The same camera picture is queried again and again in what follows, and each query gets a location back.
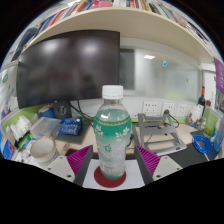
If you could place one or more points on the black computer monitor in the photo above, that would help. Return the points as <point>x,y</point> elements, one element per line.
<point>66,66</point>

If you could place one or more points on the white wall socket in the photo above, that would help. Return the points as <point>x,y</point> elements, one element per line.
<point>169,108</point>
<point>183,109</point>
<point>150,107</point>

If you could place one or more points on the purple water bottle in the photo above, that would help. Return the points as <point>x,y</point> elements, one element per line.
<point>220,136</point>

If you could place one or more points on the white jar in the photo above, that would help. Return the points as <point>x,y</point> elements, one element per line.
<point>196,113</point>

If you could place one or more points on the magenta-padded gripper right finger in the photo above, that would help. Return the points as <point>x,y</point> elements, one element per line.
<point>151,163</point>

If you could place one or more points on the clear plastic container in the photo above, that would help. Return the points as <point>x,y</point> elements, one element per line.
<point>45,126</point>

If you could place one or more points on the black desk mat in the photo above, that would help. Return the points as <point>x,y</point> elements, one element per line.
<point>181,159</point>

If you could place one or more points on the blue box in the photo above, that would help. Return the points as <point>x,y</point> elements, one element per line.
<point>71,126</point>

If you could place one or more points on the dark wine bottle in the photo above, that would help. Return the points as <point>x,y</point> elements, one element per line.
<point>201,99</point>

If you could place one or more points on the flat round red coaster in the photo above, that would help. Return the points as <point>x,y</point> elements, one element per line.
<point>100,180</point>

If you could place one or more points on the grey metal laptop stand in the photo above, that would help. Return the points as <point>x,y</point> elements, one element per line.
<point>166,148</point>

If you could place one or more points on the white tissue stack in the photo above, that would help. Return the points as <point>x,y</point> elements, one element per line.
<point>20,126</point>

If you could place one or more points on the green glass cup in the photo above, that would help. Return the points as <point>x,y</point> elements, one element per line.
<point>210,125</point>

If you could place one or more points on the white paper cup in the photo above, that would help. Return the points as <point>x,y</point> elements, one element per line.
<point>43,150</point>

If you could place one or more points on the clear green-labelled drink bottle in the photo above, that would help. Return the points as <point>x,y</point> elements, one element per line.
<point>112,133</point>

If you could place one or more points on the purple pennant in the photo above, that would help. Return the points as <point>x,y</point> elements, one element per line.
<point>219,76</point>

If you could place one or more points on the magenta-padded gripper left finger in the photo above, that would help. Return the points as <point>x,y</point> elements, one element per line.
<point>80,163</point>

